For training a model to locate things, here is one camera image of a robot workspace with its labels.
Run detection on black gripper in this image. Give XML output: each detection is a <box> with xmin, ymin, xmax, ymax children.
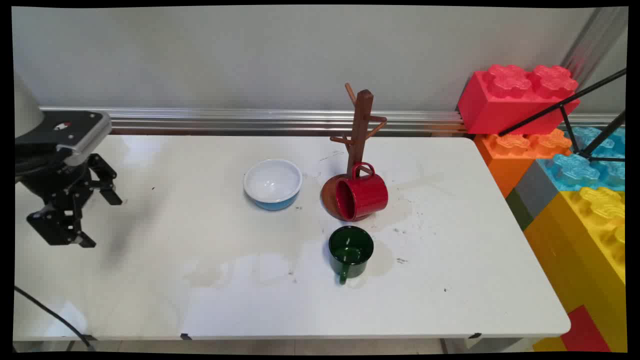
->
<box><xmin>15</xmin><ymin>150</ymin><xmax>123</xmax><ymax>249</ymax></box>

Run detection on red enamel mug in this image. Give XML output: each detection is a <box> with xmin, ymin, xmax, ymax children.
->
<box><xmin>334</xmin><ymin>161</ymin><xmax>390</xmax><ymax>222</ymax></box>

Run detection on white and blue bowl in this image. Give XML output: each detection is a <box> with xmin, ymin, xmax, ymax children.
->
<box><xmin>243</xmin><ymin>158</ymin><xmax>303</xmax><ymax>211</ymax></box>

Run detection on dark green enamel mug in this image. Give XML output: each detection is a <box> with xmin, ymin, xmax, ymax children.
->
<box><xmin>328</xmin><ymin>225</ymin><xmax>375</xmax><ymax>286</ymax></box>

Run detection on brown wooden mug tree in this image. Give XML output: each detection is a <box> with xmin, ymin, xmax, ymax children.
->
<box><xmin>320</xmin><ymin>82</ymin><xmax>388</xmax><ymax>222</ymax></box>

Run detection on big orange toy block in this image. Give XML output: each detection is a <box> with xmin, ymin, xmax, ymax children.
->
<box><xmin>473</xmin><ymin>128</ymin><xmax>573</xmax><ymax>198</ymax></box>

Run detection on big red toy block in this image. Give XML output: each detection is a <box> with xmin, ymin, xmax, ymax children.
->
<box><xmin>456</xmin><ymin>63</ymin><xmax>582</xmax><ymax>136</ymax></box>

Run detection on big dark green toy block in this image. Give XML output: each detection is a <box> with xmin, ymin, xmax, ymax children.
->
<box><xmin>505</xmin><ymin>188</ymin><xmax>535</xmax><ymax>232</ymax></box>

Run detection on big grey toy block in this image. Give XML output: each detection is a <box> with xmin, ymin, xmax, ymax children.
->
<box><xmin>514</xmin><ymin>159</ymin><xmax>561</xmax><ymax>218</ymax></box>

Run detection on black tripod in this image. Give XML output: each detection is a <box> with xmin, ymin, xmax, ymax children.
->
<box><xmin>498</xmin><ymin>67</ymin><xmax>627</xmax><ymax>163</ymax></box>

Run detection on big light blue toy block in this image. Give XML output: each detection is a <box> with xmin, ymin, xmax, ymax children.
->
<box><xmin>536</xmin><ymin>126</ymin><xmax>627</xmax><ymax>192</ymax></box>

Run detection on big yellow toy block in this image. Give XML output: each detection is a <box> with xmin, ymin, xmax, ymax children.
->
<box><xmin>523</xmin><ymin>186</ymin><xmax>627</xmax><ymax>353</ymax></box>

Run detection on small red flat block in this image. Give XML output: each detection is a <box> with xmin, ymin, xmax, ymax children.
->
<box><xmin>560</xmin><ymin>305</ymin><xmax>612</xmax><ymax>353</ymax></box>

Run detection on slanted aluminium profile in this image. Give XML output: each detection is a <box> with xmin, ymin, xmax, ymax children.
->
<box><xmin>560</xmin><ymin>7</ymin><xmax>627</xmax><ymax>83</ymax></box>

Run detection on black cable with metal connector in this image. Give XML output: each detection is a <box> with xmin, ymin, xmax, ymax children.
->
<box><xmin>14</xmin><ymin>286</ymin><xmax>96</xmax><ymax>351</ymax></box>

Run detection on horizontal aluminium rail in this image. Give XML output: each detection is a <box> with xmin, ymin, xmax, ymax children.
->
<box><xmin>40</xmin><ymin>106</ymin><xmax>621</xmax><ymax>137</ymax></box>

